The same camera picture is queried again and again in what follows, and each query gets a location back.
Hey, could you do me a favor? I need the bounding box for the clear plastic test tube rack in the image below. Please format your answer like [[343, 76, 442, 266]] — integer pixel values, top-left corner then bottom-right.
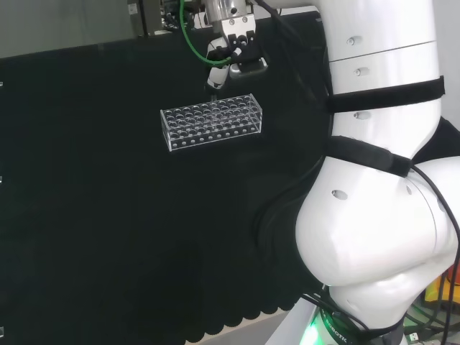
[[160, 93, 262, 152]]

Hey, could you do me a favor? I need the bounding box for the clear glass test tube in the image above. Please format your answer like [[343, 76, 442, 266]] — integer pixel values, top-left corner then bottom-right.
[[209, 91, 219, 125]]

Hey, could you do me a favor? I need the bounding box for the grey equipment box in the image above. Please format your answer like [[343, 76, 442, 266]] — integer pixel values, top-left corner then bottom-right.
[[126, 0, 167, 37]]

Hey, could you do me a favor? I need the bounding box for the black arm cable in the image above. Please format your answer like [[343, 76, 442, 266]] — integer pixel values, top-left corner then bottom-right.
[[408, 163, 460, 345]]

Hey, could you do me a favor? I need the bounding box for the green cable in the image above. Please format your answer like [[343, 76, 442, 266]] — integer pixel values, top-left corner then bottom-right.
[[179, 0, 235, 68]]

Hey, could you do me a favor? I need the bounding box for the black bench cloth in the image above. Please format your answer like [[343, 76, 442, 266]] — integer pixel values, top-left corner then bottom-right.
[[0, 14, 460, 344]]

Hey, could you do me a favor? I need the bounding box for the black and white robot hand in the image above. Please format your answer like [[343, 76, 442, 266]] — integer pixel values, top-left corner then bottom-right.
[[204, 14, 270, 96]]

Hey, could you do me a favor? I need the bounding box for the yellow stop button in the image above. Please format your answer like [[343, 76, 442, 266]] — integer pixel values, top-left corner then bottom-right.
[[423, 275, 460, 307]]

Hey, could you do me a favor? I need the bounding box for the black arm strap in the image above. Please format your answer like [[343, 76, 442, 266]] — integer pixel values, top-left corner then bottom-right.
[[325, 75, 446, 114], [324, 136, 413, 178]]

